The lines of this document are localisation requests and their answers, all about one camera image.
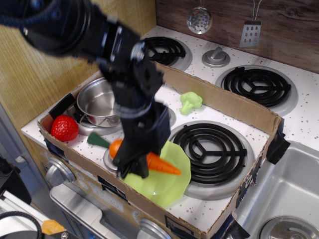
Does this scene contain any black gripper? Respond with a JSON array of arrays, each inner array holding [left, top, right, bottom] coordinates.
[[114, 101, 170, 178]]

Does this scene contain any orange plastic toy carrot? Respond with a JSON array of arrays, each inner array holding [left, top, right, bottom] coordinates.
[[87, 132, 181, 175]]

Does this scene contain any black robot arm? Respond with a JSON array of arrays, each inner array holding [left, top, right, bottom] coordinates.
[[0, 0, 170, 178]]

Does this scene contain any light green plastic plate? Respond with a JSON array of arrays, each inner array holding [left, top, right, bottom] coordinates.
[[123, 141, 191, 208]]

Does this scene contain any brown cardboard fence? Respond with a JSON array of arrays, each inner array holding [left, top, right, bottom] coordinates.
[[38, 64, 284, 239]]

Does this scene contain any grey front stove knob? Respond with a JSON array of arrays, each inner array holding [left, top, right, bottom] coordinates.
[[103, 149, 117, 173]]

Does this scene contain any grey stove knob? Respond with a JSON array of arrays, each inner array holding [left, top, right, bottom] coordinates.
[[103, 149, 117, 173], [202, 47, 230, 68], [167, 108, 176, 127]]

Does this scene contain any right grey oven knob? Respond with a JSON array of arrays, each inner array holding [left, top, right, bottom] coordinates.
[[137, 219, 171, 239]]

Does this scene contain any grey oven knob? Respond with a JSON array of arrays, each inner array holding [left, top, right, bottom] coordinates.
[[137, 219, 171, 239], [45, 157, 76, 187]]

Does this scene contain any grey centre stove knob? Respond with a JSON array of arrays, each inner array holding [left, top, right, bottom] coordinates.
[[167, 108, 176, 127]]

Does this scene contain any left grey oven knob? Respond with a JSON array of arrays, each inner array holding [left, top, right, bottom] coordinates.
[[45, 157, 76, 187]]

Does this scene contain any small stainless steel pot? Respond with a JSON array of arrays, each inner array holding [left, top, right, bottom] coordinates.
[[77, 78, 121, 127]]

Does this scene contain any red plastic toy strawberry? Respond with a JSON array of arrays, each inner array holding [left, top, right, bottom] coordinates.
[[50, 115, 79, 142]]

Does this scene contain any front right black burner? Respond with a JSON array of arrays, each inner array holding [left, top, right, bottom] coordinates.
[[169, 120, 255, 200]]

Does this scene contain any black burner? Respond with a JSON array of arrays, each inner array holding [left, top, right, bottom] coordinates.
[[144, 36, 192, 72], [215, 65, 299, 117], [169, 120, 255, 200]]

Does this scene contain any light green toy broccoli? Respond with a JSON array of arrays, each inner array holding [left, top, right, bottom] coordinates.
[[179, 92, 203, 115]]

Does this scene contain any orange yellow object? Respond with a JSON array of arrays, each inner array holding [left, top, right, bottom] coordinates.
[[41, 220, 65, 235]]

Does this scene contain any black device at left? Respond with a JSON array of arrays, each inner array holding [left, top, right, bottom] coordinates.
[[0, 157, 31, 205]]

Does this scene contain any back left black burner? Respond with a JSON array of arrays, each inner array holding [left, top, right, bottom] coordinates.
[[144, 36, 192, 72]]

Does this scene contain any grey back stove knob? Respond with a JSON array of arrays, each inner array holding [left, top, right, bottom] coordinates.
[[202, 47, 230, 68]]

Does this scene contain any back right black burner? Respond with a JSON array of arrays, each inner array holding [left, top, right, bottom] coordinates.
[[215, 65, 299, 117]]

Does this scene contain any grey toy sink basin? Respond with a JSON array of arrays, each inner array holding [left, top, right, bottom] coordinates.
[[236, 141, 319, 239]]

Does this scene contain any silver sink drain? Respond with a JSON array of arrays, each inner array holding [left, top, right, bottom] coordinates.
[[259, 216, 319, 239]]

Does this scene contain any hanging metal strainer ladle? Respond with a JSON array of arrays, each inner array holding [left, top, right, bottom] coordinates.
[[186, 0, 213, 35]]

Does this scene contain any hanging metal slotted spatula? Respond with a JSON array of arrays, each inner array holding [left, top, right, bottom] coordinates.
[[240, 0, 262, 48]]

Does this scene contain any grey oven door handle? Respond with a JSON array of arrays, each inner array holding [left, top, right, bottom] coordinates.
[[50, 184, 138, 239]]

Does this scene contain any black braided cable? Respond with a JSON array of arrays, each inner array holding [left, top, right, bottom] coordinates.
[[0, 211, 43, 239]]

